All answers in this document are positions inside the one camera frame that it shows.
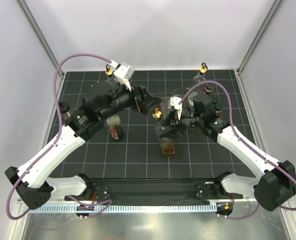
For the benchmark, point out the black grid mat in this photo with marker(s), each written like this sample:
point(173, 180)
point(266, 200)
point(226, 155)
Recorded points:
point(138, 154)

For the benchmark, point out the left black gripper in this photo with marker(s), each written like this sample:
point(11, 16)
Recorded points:
point(147, 101)

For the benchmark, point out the glass oil bottle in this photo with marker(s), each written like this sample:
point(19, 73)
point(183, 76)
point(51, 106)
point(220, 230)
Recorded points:
point(166, 144)
point(200, 77)
point(109, 74)

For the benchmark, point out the white slotted cable duct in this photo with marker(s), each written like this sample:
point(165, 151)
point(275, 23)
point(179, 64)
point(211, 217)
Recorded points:
point(53, 208)

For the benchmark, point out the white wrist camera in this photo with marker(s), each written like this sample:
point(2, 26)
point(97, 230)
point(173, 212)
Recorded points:
point(176, 102)
point(123, 74)

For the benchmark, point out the dark sauce bottle red label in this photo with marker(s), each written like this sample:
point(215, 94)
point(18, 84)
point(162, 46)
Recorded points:
point(115, 127)

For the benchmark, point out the left aluminium frame post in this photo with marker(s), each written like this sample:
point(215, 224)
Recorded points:
point(37, 31)

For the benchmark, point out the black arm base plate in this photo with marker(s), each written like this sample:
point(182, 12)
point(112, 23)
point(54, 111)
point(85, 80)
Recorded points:
point(159, 192)

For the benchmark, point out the right aluminium frame post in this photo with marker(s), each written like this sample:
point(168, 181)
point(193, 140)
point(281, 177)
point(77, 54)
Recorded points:
point(272, 12)

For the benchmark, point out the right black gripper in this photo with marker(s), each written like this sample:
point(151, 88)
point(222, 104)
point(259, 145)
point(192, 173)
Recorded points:
point(170, 120)

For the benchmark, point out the round amber sauce bottle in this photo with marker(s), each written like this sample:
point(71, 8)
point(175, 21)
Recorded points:
point(65, 110)

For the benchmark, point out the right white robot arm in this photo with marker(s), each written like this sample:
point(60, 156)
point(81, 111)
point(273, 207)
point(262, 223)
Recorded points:
point(272, 183)

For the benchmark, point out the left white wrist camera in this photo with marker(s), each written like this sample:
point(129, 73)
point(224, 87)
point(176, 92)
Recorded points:
point(123, 74)

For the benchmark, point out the clear acrylic organizer tray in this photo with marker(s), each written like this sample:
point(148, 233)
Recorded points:
point(193, 102)

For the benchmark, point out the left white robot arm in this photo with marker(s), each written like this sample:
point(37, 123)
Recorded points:
point(102, 100)

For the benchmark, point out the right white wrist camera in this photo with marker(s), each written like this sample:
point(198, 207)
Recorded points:
point(176, 102)

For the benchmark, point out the aluminium frame post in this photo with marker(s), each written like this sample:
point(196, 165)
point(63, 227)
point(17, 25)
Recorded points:
point(272, 12)
point(37, 31)

